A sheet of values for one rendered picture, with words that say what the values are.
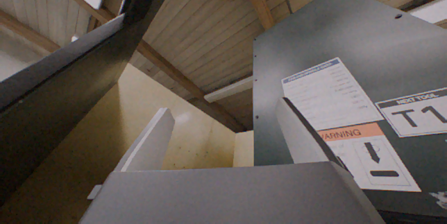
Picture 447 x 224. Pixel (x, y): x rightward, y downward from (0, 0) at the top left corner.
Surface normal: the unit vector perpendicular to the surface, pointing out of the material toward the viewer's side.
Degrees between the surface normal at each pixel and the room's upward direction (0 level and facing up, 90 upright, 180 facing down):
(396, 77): 90
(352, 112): 90
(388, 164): 90
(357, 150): 90
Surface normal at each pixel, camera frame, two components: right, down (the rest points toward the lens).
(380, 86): -0.65, -0.55
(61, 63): 0.75, -0.32
